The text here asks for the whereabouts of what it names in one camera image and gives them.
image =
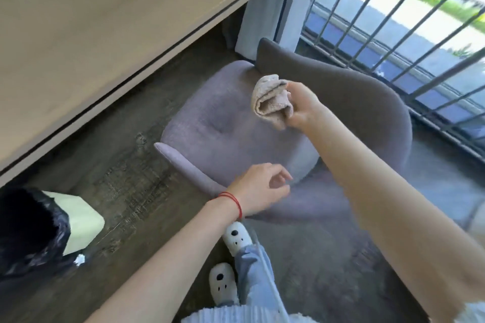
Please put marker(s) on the person's left hand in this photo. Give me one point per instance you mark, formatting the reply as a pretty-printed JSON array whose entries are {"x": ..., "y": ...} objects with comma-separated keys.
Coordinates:
[{"x": 254, "y": 187}]

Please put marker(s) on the person's right hand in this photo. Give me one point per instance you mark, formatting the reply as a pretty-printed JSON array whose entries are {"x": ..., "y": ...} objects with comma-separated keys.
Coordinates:
[{"x": 303, "y": 106}]

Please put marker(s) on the person's right fingers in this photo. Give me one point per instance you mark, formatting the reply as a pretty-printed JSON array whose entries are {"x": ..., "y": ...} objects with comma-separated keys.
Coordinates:
[{"x": 289, "y": 105}]

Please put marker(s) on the person's left thumb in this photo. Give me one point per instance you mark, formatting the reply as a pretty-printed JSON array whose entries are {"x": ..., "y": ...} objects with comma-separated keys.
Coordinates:
[{"x": 280, "y": 194}]

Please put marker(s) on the beige cleaning cloth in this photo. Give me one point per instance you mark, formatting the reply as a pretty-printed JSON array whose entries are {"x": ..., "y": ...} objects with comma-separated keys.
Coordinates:
[{"x": 271, "y": 100}]

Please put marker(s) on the person's right forearm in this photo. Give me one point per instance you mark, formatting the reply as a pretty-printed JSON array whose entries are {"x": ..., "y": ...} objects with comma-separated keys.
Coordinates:
[{"x": 398, "y": 205}]

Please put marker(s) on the person's left forearm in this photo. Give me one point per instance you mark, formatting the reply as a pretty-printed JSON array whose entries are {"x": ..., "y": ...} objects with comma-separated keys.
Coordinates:
[{"x": 159, "y": 268}]

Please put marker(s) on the grey upholstered chair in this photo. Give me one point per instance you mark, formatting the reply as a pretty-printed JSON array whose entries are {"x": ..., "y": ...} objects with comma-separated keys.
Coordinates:
[{"x": 265, "y": 145}]

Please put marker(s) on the white slipper with black dots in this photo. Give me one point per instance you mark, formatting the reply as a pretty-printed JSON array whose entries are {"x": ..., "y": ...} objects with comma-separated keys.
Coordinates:
[
  {"x": 237, "y": 238},
  {"x": 223, "y": 283}
]

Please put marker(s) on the blue grey trousers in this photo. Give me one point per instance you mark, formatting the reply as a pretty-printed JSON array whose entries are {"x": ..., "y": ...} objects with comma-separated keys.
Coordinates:
[{"x": 253, "y": 277}]

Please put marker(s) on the grey curtain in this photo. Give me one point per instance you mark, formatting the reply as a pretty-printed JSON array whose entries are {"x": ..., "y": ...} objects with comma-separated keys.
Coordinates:
[{"x": 265, "y": 12}]

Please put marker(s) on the white ribbed shirt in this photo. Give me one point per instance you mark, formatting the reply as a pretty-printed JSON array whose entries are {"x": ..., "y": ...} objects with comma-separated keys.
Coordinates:
[{"x": 242, "y": 315}]

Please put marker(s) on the grey metal window railing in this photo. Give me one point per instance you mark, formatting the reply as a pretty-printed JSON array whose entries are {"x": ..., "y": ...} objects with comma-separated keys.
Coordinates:
[{"x": 401, "y": 31}]

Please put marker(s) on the pale green trash bin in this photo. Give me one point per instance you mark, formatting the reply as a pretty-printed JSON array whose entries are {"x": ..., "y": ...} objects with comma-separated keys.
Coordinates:
[{"x": 81, "y": 220}]

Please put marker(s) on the crumpled white paper scrap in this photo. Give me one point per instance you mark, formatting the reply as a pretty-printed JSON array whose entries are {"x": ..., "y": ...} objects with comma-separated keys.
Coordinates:
[{"x": 79, "y": 259}]

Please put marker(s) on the black trash bag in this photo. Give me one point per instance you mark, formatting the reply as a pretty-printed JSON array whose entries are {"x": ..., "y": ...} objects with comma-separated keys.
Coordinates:
[{"x": 28, "y": 233}]

